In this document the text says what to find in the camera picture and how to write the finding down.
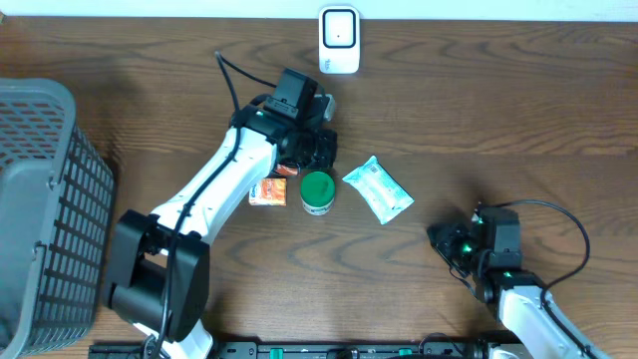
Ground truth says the orange chocolate bar wrapper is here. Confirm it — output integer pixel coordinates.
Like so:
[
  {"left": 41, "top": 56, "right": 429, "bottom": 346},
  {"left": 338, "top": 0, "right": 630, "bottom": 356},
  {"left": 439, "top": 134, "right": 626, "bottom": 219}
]
[{"left": 274, "top": 164, "right": 300, "bottom": 177}]

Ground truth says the green lid jar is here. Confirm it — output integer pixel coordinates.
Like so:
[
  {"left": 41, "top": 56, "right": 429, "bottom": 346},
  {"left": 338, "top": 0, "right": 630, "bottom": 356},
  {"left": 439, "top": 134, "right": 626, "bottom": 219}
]
[{"left": 300, "top": 172, "right": 336, "bottom": 215}]

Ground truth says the orange snack box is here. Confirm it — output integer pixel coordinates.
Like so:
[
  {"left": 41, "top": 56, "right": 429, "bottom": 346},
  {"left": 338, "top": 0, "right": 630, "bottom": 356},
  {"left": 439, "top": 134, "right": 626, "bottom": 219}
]
[{"left": 248, "top": 179, "right": 287, "bottom": 206}]

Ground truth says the white wet wipes pack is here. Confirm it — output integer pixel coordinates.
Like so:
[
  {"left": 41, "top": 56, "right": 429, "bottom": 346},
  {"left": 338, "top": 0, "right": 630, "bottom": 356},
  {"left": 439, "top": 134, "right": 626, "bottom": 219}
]
[{"left": 343, "top": 156, "right": 414, "bottom": 225}]

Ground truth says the grey plastic basket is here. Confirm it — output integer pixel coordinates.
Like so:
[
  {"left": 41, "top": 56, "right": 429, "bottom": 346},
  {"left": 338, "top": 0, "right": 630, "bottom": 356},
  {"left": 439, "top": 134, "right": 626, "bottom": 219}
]
[{"left": 1, "top": 78, "right": 116, "bottom": 358}]

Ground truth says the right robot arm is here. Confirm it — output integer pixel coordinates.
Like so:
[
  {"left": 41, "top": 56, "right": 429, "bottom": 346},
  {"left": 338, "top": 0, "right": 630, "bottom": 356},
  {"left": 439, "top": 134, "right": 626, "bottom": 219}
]
[{"left": 428, "top": 222, "right": 607, "bottom": 358}]

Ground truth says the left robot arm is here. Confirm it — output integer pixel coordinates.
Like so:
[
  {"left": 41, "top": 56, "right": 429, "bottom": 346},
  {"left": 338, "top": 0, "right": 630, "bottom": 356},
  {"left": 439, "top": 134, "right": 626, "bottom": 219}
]
[{"left": 104, "top": 105, "right": 337, "bottom": 358}]

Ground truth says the white barcode scanner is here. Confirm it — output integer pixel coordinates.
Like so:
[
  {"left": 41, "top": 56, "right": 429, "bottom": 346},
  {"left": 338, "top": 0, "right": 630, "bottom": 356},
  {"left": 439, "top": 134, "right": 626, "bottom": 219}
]
[{"left": 318, "top": 5, "right": 361, "bottom": 75}]

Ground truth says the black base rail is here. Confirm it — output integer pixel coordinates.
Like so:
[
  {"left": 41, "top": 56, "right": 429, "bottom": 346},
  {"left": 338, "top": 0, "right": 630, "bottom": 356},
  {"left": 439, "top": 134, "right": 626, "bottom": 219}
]
[{"left": 88, "top": 340, "right": 499, "bottom": 359}]

